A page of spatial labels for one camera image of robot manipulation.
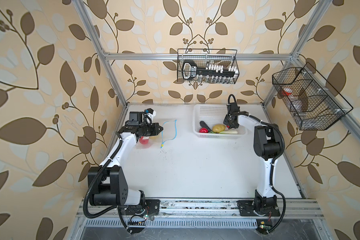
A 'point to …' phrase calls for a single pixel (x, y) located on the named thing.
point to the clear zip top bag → (169, 133)
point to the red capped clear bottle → (288, 92)
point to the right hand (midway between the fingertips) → (229, 123)
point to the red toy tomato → (203, 130)
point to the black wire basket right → (314, 104)
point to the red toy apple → (144, 141)
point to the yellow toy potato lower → (217, 128)
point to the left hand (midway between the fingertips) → (162, 127)
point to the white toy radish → (229, 132)
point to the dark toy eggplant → (204, 125)
